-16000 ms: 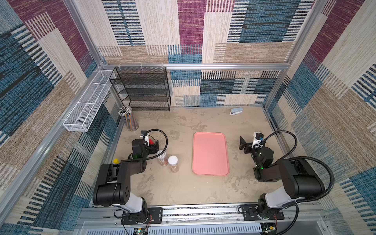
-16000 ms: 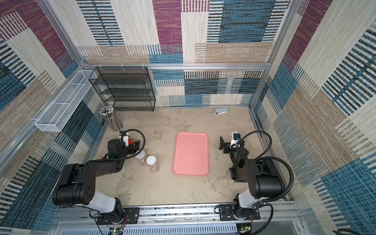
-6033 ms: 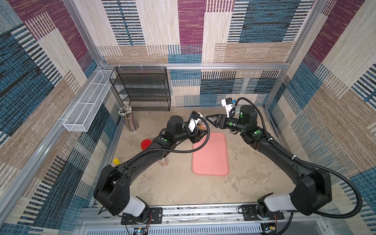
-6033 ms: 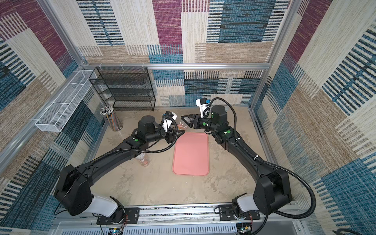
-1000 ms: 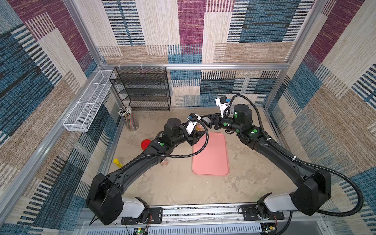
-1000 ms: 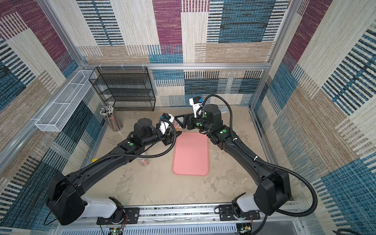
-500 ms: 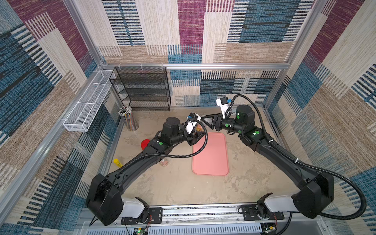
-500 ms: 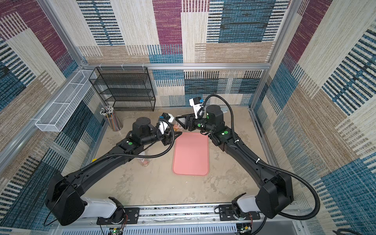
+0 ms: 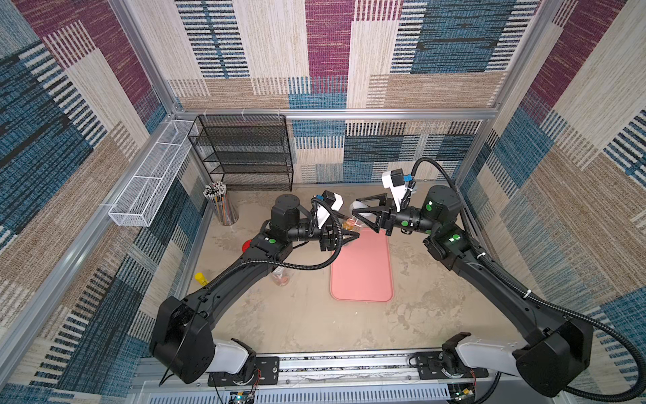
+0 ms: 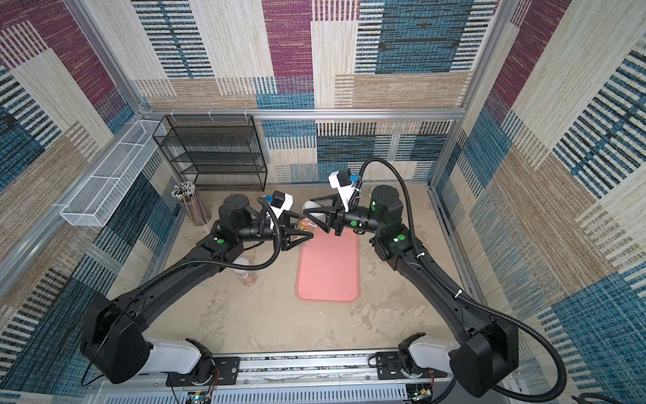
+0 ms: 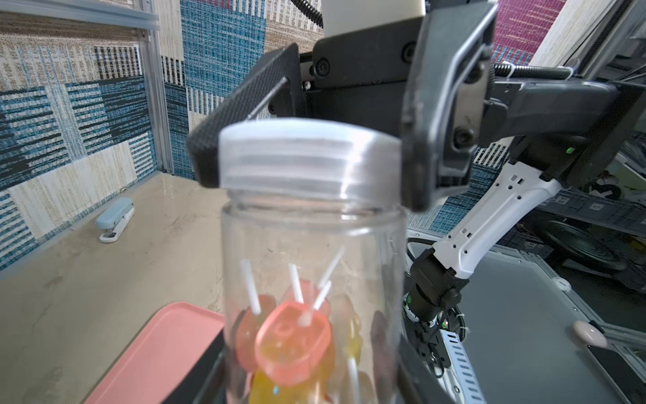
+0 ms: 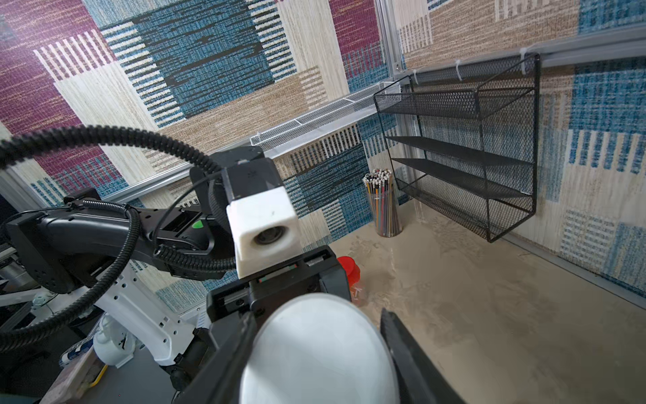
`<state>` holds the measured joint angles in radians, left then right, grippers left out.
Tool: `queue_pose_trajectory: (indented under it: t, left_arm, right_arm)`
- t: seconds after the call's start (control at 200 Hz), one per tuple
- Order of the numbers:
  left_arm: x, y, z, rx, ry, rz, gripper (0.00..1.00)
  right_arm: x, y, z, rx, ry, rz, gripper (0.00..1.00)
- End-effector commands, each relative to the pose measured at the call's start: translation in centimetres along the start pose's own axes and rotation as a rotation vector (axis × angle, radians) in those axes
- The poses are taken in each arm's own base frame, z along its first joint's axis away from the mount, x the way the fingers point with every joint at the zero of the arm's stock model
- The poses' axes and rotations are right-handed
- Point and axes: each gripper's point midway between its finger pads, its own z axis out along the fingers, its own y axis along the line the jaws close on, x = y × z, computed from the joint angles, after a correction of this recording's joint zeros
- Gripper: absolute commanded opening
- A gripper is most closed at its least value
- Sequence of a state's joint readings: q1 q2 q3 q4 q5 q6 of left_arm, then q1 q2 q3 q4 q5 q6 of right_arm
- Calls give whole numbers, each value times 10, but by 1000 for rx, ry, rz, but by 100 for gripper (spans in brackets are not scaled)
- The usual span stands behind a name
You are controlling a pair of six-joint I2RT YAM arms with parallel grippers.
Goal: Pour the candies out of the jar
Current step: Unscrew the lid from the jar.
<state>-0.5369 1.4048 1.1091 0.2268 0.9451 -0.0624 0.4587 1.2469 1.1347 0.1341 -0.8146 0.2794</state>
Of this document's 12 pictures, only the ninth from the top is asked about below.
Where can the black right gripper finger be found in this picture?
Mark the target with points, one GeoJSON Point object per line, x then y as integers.
{"type": "Point", "coordinates": [373, 202]}
{"type": "Point", "coordinates": [371, 217]}

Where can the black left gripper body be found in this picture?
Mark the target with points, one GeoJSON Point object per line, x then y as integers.
{"type": "Point", "coordinates": [325, 240]}

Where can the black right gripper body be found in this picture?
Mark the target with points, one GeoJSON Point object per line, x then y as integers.
{"type": "Point", "coordinates": [389, 220]}

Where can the candy jar clear plastic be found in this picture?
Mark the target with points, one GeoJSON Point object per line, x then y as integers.
{"type": "Point", "coordinates": [352, 224]}

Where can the white jar lid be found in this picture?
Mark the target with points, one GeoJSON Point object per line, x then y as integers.
{"type": "Point", "coordinates": [359, 205]}

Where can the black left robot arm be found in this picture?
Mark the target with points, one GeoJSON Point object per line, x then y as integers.
{"type": "Point", "coordinates": [182, 338]}

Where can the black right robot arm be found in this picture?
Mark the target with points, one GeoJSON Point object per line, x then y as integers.
{"type": "Point", "coordinates": [555, 349]}

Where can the candy jar patterned lid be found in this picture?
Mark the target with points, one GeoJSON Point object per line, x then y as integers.
{"type": "Point", "coordinates": [280, 276]}

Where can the yellow lid jar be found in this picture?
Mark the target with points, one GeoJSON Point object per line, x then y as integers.
{"type": "Point", "coordinates": [201, 279]}

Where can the pink plastic tray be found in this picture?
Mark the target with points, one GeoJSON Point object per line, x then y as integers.
{"type": "Point", "coordinates": [363, 272]}

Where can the cup of coloured pencils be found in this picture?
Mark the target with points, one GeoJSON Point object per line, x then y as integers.
{"type": "Point", "coordinates": [217, 194]}

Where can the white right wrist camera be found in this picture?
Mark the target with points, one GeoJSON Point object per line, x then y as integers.
{"type": "Point", "coordinates": [402, 187]}

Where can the black wire shelf rack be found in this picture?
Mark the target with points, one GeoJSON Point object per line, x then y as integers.
{"type": "Point", "coordinates": [245, 152]}

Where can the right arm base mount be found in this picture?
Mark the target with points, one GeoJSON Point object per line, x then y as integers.
{"type": "Point", "coordinates": [436, 365]}

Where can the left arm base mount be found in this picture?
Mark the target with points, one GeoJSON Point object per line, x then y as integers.
{"type": "Point", "coordinates": [259, 370]}

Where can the white wire mesh basket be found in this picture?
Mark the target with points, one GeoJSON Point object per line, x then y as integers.
{"type": "Point", "coordinates": [139, 202]}

